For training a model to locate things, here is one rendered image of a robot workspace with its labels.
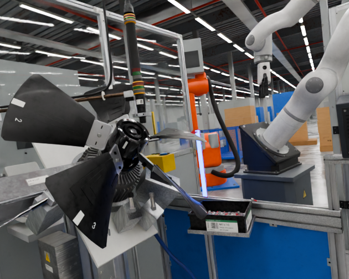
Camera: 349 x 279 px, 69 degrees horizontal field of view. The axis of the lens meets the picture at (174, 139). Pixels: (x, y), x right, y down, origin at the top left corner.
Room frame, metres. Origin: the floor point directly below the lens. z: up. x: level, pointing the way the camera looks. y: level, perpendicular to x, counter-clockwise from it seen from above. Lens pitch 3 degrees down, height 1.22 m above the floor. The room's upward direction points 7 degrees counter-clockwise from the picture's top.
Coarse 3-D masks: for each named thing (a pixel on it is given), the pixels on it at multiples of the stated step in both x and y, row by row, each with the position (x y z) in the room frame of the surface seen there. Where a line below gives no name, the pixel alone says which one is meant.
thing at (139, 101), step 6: (126, 0) 0.93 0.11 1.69; (126, 6) 0.92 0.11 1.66; (126, 12) 0.96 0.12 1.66; (132, 12) 0.95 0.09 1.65; (138, 96) 0.92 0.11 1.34; (144, 96) 0.94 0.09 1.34; (138, 102) 0.92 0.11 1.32; (144, 102) 0.93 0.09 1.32; (138, 108) 0.93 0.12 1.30; (144, 108) 0.93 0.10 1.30; (144, 120) 0.93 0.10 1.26
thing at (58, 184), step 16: (96, 160) 0.68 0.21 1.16; (112, 160) 0.74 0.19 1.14; (64, 176) 0.58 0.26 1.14; (80, 176) 0.61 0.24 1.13; (96, 176) 0.66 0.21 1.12; (112, 176) 0.73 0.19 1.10; (64, 192) 0.56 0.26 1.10; (80, 192) 0.60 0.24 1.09; (96, 192) 0.64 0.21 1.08; (112, 192) 0.72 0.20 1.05; (64, 208) 0.55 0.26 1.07; (80, 208) 0.58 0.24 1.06; (96, 208) 0.63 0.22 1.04; (80, 224) 0.57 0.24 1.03; (96, 240) 0.59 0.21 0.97
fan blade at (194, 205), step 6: (156, 168) 0.82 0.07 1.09; (162, 174) 0.82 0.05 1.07; (168, 180) 0.84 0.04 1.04; (174, 186) 0.75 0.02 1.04; (180, 192) 0.74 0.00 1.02; (186, 198) 0.73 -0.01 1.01; (192, 198) 0.83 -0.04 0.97; (192, 204) 0.73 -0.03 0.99; (198, 204) 0.82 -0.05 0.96; (198, 210) 0.73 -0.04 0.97; (198, 216) 0.70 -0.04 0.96; (204, 216) 0.74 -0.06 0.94
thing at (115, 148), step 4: (116, 144) 0.79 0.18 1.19; (112, 148) 0.76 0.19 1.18; (116, 148) 0.79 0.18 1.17; (112, 152) 0.76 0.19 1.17; (116, 152) 0.79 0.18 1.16; (112, 156) 0.76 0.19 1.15; (116, 156) 0.79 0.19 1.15; (120, 156) 0.81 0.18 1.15; (120, 160) 0.81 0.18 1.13; (116, 164) 0.78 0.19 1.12; (120, 164) 0.81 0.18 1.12; (116, 168) 0.78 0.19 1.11
